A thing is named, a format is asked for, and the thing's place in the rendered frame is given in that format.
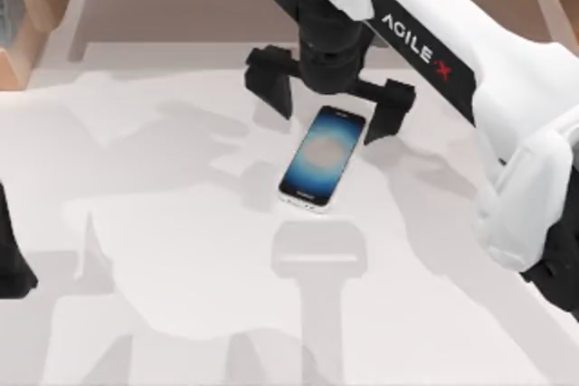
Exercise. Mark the white smartphone with blue screen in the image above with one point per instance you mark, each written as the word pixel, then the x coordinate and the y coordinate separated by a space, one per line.
pixel 322 160

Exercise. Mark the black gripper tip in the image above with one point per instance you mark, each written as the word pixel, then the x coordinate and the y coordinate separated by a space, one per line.
pixel 13 259

